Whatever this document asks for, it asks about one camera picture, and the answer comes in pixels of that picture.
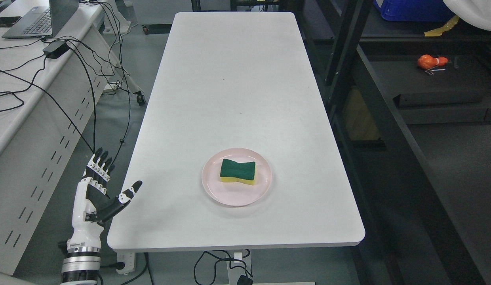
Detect blue plastic bin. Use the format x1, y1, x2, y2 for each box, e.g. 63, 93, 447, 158
373, 0, 455, 22

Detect white table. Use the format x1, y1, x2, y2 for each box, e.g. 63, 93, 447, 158
107, 11, 365, 264

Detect white power strip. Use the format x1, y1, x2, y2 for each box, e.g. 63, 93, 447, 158
116, 252, 137, 275

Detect orange plastic toy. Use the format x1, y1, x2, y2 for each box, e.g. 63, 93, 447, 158
417, 54, 449, 75

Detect green yellow sponge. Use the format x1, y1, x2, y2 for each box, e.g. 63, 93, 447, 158
219, 159, 256, 185

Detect black metal shelf rack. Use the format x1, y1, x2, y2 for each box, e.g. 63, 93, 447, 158
297, 0, 491, 285

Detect black cable on desk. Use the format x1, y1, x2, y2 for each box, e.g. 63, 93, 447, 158
0, 38, 96, 154

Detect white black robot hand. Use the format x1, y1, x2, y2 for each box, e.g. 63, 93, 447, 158
67, 148, 142, 255

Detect black plug adapter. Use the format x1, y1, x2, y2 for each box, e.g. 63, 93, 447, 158
236, 275, 253, 285

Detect grey laptop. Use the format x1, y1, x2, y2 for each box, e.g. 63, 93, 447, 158
2, 0, 79, 39

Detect black power adapter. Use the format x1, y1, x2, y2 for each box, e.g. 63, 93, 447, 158
43, 40, 70, 59

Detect white side desk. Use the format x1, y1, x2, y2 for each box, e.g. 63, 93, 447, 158
0, 0, 124, 276

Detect pink round plate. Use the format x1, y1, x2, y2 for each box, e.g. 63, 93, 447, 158
201, 148, 272, 207

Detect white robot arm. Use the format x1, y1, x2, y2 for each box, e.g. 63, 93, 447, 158
61, 247, 101, 285

